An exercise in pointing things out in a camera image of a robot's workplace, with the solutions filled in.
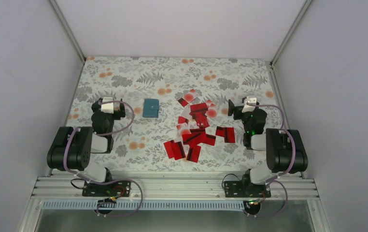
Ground red card centre pile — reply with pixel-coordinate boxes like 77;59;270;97
192;113;210;129

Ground aluminium rail frame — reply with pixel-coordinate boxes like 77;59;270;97
31;170;319;200

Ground perforated cable tray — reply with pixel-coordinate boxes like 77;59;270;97
41;199;244;211

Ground teal leather card holder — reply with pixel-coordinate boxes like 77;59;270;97
142;99;159;118

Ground red card pile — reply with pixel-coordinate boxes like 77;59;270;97
192;113;210;129
190;102;208;114

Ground red card front left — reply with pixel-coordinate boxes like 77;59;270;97
164;140;186;160

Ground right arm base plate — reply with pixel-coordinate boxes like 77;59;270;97
222;181;271;198

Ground red card top pile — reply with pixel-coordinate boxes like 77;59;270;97
190;102;208;114

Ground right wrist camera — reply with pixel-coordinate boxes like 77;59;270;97
242;96;257;113

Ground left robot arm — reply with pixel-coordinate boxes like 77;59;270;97
47;97;126;196

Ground red card front middle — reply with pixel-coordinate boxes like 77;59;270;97
186;145;201;163

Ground red card right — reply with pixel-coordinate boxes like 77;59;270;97
215;126;236;143

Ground floral table mat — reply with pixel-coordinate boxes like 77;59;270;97
67;57;281;172

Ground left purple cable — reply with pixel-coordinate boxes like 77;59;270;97
63;100;143;218

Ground red card with stripe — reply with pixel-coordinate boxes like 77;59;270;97
182;129;207;147

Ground white card top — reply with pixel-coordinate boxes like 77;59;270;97
183;89;199;103

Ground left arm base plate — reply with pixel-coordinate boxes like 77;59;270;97
82;180;131;198

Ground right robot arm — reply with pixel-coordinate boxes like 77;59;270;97
228;98;309;197

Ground white card red dot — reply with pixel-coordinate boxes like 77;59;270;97
206;105;219;118

